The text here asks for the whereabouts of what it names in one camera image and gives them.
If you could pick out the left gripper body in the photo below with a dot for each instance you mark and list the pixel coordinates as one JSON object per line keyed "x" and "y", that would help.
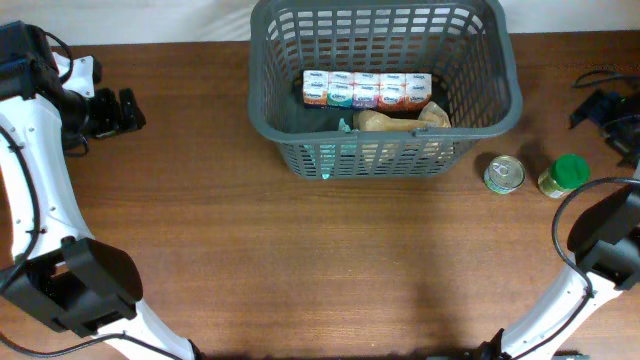
{"x": 87, "y": 117}

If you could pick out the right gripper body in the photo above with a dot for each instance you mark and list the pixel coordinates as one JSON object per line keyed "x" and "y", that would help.
{"x": 622, "y": 120}

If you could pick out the green lid glass jar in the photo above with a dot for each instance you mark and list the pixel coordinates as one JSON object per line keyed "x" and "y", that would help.
{"x": 564, "y": 175}

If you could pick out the tin can with pull tab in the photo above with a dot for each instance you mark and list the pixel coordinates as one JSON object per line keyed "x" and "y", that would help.
{"x": 504, "y": 174}

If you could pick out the grey plastic shopping basket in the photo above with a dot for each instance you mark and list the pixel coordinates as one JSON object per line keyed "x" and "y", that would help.
{"x": 463, "y": 44}

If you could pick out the brown paper pouch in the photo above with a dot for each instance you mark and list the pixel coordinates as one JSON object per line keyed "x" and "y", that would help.
{"x": 400, "y": 154}

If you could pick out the teal wet wipes packet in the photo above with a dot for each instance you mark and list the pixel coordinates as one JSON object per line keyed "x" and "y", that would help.
{"x": 328, "y": 160}

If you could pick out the multipack of small cartons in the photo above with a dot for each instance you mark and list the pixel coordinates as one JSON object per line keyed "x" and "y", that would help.
{"x": 387, "y": 92}

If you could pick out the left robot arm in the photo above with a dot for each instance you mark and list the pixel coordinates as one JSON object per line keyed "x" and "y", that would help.
{"x": 52, "y": 105}

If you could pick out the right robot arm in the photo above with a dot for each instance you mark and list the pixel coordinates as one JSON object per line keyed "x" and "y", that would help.
{"x": 601, "y": 262}

